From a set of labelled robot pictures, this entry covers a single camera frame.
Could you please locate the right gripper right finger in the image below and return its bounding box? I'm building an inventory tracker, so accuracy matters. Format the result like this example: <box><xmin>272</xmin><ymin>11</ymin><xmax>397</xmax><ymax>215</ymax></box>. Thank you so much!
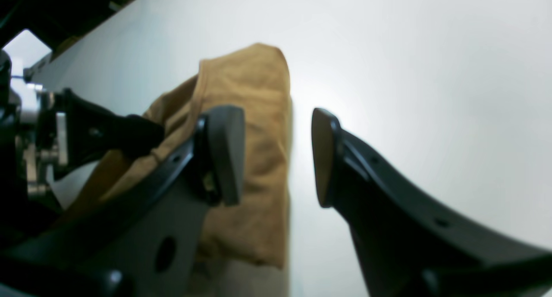
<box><xmin>311</xmin><ymin>108</ymin><xmax>552</xmax><ymax>297</ymax></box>

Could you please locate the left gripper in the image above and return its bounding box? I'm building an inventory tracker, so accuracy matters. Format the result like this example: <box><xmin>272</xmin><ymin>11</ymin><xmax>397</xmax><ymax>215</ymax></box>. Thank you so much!
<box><xmin>1</xmin><ymin>51</ymin><xmax>164</xmax><ymax>203</ymax></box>

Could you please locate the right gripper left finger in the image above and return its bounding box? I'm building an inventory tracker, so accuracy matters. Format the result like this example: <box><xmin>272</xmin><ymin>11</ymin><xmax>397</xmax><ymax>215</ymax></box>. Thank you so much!
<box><xmin>1</xmin><ymin>105</ymin><xmax>245</xmax><ymax>297</ymax></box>

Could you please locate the brown t-shirt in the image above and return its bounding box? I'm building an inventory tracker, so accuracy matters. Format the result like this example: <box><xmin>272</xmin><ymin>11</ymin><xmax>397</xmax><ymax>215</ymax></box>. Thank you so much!
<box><xmin>54</xmin><ymin>43</ymin><xmax>292</xmax><ymax>269</ymax></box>

